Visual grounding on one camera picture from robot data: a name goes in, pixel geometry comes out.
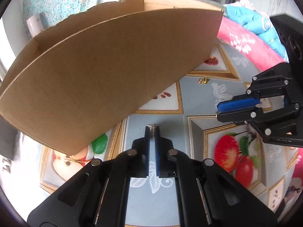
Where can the gold abacus charm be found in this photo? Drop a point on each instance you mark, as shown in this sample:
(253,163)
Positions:
(152,130)

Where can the floral wall cloth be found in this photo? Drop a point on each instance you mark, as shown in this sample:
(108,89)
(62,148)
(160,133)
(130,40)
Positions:
(59,0)

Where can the blue quilt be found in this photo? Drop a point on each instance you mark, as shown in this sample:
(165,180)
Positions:
(251,19)

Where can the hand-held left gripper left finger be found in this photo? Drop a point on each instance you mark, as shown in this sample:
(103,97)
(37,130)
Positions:
(147,160)

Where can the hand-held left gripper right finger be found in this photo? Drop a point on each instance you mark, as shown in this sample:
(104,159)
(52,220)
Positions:
(157,160)

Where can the pink floral blanket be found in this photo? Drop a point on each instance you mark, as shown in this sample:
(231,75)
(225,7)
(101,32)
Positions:
(236,37)

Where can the pink rolled mat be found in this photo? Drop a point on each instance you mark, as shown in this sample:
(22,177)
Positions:
(35,26)

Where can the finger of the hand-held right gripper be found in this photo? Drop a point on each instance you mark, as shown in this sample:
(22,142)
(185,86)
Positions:
(236,117)
(236,104)

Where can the brown cardboard box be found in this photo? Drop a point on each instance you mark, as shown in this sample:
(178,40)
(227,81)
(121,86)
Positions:
(106,71)

